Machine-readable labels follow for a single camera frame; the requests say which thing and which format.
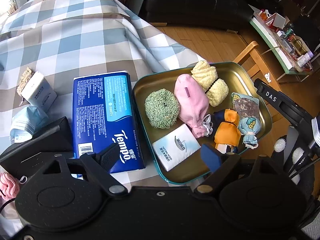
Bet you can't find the orange navy cloth bundle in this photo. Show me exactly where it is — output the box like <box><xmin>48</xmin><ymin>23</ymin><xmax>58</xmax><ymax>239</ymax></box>
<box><xmin>212</xmin><ymin>109</ymin><xmax>241</xmax><ymax>153</ymax></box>

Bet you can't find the white small tissue pack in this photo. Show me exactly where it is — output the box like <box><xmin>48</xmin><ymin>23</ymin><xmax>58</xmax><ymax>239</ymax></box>
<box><xmin>152</xmin><ymin>124</ymin><xmax>201</xmax><ymax>172</ymax></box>

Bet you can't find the potpourri sachet blue cloth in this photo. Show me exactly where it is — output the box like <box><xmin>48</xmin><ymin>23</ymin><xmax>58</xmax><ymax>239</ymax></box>
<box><xmin>231</xmin><ymin>92</ymin><xmax>261</xmax><ymax>150</ymax></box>

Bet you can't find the pink drawstring pouch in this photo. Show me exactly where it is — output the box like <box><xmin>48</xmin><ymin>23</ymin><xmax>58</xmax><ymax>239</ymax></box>
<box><xmin>174</xmin><ymin>74</ymin><xmax>213</xmax><ymax>138</ymax></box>

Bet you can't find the green mesh scrubber ball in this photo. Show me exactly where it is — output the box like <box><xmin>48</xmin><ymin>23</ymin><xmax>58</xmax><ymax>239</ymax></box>
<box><xmin>145</xmin><ymin>88</ymin><xmax>180</xmax><ymax>129</ymax></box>

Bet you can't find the blue face mask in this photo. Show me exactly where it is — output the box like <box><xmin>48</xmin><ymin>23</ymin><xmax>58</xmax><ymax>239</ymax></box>
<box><xmin>9</xmin><ymin>106</ymin><xmax>48</xmax><ymax>143</ymax></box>

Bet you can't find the pink scrunched cloth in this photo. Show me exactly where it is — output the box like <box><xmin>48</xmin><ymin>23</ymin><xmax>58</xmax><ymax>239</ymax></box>
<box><xmin>0</xmin><ymin>172</ymin><xmax>20</xmax><ymax>201</ymax></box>

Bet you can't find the beige lace cloth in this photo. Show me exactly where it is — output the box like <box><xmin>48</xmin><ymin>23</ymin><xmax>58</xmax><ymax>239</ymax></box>
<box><xmin>16</xmin><ymin>67</ymin><xmax>34</xmax><ymax>97</ymax></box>

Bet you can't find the blue Tempo tissue pack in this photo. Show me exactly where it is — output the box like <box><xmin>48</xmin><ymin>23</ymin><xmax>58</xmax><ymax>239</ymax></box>
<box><xmin>72</xmin><ymin>71</ymin><xmax>145</xmax><ymax>173</ymax></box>

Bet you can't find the wooden chair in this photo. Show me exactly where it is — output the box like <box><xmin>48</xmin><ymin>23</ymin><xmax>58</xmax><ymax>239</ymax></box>
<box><xmin>233</xmin><ymin>41</ymin><xmax>281</xmax><ymax>91</ymax></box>

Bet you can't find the glass coffee table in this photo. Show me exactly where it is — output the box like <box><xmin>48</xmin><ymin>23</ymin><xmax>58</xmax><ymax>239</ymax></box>
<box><xmin>249</xmin><ymin>7</ymin><xmax>314</xmax><ymax>82</ymax></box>

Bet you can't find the black box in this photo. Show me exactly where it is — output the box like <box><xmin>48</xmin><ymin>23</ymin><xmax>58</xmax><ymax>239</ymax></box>
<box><xmin>1</xmin><ymin>116</ymin><xmax>74</xmax><ymax>179</ymax></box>

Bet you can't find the checkered tablecloth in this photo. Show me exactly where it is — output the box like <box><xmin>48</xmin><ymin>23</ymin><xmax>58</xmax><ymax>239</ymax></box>
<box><xmin>1</xmin><ymin>0</ymin><xmax>201</xmax><ymax>189</ymax></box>

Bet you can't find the black leather sofa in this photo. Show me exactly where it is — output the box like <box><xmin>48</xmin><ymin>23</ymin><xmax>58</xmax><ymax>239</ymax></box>
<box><xmin>139</xmin><ymin>0</ymin><xmax>253</xmax><ymax>31</ymax></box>

